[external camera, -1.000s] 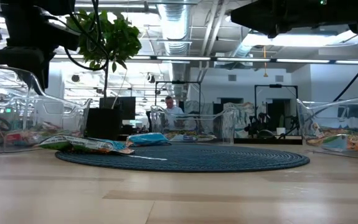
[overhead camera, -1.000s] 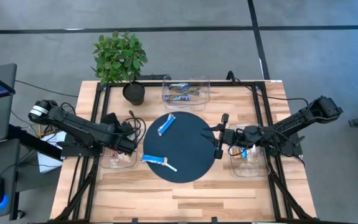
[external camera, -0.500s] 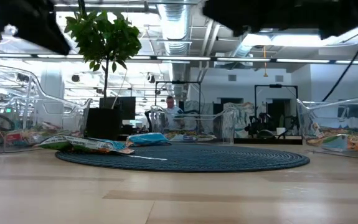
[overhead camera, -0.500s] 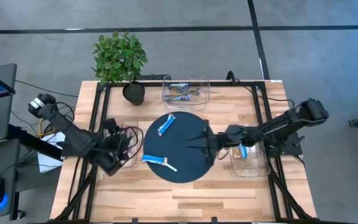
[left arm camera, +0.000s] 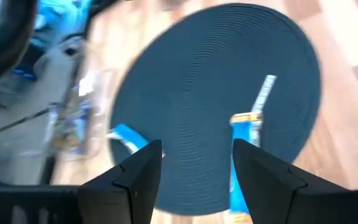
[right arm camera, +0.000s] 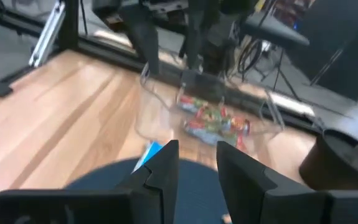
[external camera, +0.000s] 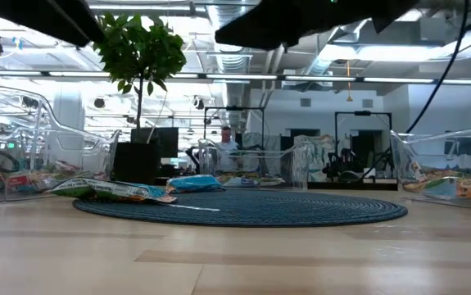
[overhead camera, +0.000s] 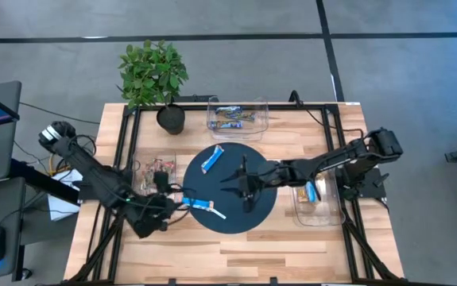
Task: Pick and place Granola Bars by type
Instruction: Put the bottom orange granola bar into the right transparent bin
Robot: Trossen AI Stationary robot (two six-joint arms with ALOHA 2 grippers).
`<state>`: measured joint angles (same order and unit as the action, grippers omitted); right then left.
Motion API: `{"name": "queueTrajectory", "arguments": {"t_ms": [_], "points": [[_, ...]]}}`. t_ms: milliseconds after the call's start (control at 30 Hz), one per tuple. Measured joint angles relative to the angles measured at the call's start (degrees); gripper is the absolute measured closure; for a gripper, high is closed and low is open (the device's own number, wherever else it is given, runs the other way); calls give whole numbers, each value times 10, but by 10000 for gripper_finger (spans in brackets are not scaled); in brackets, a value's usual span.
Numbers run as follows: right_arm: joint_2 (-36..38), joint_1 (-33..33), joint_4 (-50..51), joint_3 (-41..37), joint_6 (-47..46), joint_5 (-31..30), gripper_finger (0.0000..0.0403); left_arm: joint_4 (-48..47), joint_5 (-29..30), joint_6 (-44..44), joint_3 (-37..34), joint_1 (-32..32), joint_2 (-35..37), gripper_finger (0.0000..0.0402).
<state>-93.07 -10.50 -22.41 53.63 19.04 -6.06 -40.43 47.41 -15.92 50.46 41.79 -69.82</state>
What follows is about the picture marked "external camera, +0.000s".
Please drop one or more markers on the long ceiling light strip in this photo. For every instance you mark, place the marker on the long ceiling light strip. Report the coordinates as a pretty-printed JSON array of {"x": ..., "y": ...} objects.
[{"x": 239, "y": 76}]

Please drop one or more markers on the green snack bag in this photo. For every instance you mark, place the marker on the green snack bag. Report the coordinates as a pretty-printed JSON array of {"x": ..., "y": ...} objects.
[{"x": 108, "y": 189}]

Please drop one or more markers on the black monitor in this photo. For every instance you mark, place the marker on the black monitor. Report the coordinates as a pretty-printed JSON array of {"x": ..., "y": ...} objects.
[{"x": 153, "y": 141}]

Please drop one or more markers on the green plant in black pot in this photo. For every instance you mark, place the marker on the green plant in black pot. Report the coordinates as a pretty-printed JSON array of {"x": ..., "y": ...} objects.
[{"x": 145, "y": 53}]

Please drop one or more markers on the black background robot arm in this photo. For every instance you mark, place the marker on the black background robot arm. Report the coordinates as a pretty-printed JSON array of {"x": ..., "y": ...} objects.
[{"x": 341, "y": 166}]

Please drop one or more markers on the brown red granola bar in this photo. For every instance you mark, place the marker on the brown red granola bar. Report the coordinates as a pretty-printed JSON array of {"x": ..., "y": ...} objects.
[{"x": 71, "y": 170}]

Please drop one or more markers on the light blue granola bar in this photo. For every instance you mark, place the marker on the light blue granola bar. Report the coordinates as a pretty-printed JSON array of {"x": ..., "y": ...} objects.
[{"x": 436, "y": 190}]

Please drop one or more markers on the pale blue granola bar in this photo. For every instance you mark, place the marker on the pale blue granola bar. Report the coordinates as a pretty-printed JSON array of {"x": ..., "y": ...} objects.
[{"x": 194, "y": 183}]

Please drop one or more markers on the silver ventilation duct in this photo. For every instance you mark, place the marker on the silver ventilation duct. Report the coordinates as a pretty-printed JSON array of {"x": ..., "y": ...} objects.
[{"x": 231, "y": 61}]

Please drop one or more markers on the patterned cloth cover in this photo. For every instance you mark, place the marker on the patterned cloth cover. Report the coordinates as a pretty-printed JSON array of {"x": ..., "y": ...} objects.
[{"x": 321, "y": 151}]

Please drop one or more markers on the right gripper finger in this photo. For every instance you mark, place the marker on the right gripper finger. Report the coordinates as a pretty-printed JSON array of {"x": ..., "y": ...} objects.
[{"x": 268, "y": 28}]

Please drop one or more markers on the round dark blue placemat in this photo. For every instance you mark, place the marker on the round dark blue placemat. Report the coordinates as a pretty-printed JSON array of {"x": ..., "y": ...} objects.
[{"x": 259, "y": 209}]

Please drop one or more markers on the person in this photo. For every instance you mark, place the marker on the person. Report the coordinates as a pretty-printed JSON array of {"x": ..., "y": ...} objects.
[{"x": 227, "y": 133}]

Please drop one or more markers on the black metal frame station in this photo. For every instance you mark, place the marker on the black metal frame station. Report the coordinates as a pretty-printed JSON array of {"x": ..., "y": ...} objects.
[
  {"x": 235, "y": 108},
  {"x": 362, "y": 113}
]

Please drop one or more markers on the clear plastic bin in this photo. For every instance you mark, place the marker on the clear plastic bin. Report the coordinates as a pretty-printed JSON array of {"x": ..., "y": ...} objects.
[
  {"x": 288, "y": 164},
  {"x": 75, "y": 143},
  {"x": 444, "y": 155}
]

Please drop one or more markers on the black aluminium table frame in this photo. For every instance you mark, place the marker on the black aluminium table frame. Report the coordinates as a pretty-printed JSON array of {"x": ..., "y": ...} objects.
[{"x": 350, "y": 186}]

